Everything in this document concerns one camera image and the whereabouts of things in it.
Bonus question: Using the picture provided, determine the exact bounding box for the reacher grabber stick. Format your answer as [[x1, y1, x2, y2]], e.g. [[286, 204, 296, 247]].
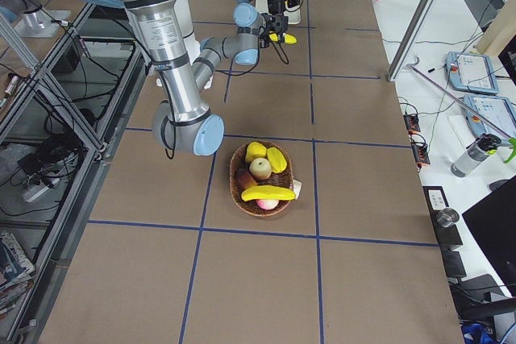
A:
[[406, 56, 515, 164]]

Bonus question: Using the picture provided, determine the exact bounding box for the blue teach pendant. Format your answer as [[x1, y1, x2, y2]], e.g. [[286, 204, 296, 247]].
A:
[[445, 52, 499, 95], [463, 94, 515, 143]]

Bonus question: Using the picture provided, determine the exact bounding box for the stack of magazines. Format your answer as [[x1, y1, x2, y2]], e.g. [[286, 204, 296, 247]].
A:
[[1, 230, 35, 318]]

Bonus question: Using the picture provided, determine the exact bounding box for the steel cup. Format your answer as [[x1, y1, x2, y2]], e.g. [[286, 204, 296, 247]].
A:
[[435, 207, 460, 228]]

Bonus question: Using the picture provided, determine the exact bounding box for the white basket tag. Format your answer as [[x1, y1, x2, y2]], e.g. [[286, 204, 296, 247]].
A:
[[292, 179, 302, 200]]

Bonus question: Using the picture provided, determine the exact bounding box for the orange circuit board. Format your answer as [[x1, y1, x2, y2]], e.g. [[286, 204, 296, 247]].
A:
[[403, 113, 431, 170]]

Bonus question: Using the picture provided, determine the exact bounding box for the pale apple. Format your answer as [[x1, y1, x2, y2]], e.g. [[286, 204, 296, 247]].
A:
[[248, 158, 272, 180]]

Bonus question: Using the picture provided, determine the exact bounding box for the lower blue teach pendant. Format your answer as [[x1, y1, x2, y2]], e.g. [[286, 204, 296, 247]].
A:
[[463, 94, 515, 143]]

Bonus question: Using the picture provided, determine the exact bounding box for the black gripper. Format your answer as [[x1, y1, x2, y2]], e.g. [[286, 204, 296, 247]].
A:
[[269, 14, 288, 38], [268, 0, 285, 15]]

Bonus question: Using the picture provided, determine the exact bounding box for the yellow mango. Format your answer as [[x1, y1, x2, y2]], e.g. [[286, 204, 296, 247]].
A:
[[245, 142, 267, 164]]

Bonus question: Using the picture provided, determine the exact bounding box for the dark red apple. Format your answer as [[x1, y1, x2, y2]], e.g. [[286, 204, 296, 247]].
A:
[[235, 168, 258, 191]]

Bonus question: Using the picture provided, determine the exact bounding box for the black monitor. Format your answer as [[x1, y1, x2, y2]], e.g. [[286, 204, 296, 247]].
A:
[[463, 177, 515, 296]]

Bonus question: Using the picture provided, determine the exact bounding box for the brown wicker basket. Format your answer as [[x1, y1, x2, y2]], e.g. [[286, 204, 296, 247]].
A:
[[229, 141, 295, 218]]

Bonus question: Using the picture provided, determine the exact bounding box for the pink peach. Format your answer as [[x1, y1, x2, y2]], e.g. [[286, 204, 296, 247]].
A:
[[256, 199, 279, 211]]

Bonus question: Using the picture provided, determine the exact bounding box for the white bear tray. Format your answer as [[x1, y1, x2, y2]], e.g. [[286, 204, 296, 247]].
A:
[[255, 0, 301, 25]]

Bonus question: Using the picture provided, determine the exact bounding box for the aluminium frame post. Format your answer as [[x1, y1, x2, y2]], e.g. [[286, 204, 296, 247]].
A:
[[387, 0, 436, 81]]

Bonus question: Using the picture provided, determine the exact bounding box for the upper blue teach pendant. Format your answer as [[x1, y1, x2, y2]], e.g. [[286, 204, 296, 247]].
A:
[[445, 52, 499, 95]]

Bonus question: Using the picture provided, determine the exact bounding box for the yellow star fruit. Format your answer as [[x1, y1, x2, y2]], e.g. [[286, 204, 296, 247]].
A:
[[266, 147, 288, 173]]

